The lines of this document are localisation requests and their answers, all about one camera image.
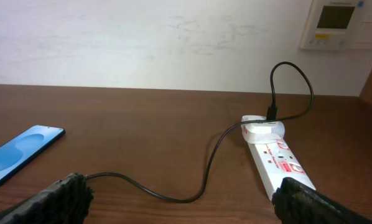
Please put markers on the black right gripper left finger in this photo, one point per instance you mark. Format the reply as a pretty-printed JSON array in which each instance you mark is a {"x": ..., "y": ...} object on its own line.
[{"x": 66, "y": 201}]

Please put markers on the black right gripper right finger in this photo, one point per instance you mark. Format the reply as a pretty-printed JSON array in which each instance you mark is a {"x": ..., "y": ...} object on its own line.
[{"x": 295, "y": 202}]

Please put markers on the blue screen smartphone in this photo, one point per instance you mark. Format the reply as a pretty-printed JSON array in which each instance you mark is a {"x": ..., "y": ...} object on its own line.
[{"x": 21, "y": 150}]

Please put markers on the white charger plug adapter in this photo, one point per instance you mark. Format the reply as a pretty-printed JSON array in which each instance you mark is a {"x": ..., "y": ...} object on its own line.
[{"x": 263, "y": 133}]

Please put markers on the white power strip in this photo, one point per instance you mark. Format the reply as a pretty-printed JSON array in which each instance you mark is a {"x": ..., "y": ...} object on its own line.
[{"x": 275, "y": 161}]

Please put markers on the white wall control panel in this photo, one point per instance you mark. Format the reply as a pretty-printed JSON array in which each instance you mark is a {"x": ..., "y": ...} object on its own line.
[{"x": 338, "y": 25}]

